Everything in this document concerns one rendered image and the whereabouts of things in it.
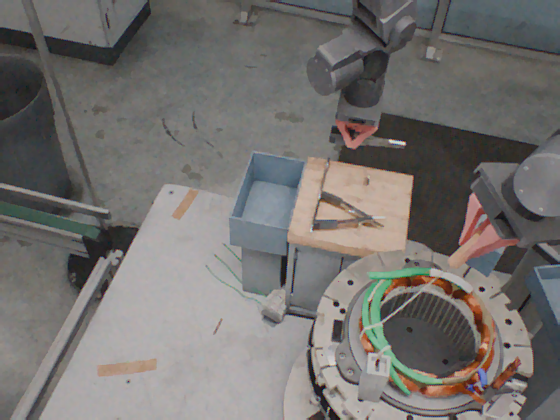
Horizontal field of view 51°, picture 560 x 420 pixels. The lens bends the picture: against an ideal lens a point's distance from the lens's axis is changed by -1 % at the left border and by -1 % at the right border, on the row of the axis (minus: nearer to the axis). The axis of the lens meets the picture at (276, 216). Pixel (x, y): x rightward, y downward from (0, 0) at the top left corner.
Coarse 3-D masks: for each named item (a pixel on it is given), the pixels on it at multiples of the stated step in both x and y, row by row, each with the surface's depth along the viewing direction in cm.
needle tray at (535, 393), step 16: (544, 272) 100; (528, 288) 101; (544, 288) 97; (544, 304) 96; (544, 320) 97; (544, 336) 100; (544, 352) 100; (544, 368) 100; (528, 384) 106; (544, 384) 101; (528, 400) 107; (544, 400) 101; (528, 416) 107; (544, 416) 108
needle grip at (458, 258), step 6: (480, 234) 68; (468, 240) 69; (474, 240) 68; (462, 246) 70; (468, 246) 69; (456, 252) 70; (462, 252) 69; (450, 258) 71; (456, 258) 70; (462, 258) 70; (450, 264) 71; (456, 264) 71; (462, 264) 71
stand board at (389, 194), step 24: (312, 168) 111; (336, 168) 112; (360, 168) 112; (312, 192) 108; (336, 192) 108; (360, 192) 108; (384, 192) 108; (408, 192) 108; (312, 216) 104; (336, 216) 105; (408, 216) 105; (288, 240) 103; (312, 240) 102; (336, 240) 101; (360, 240) 102; (384, 240) 102
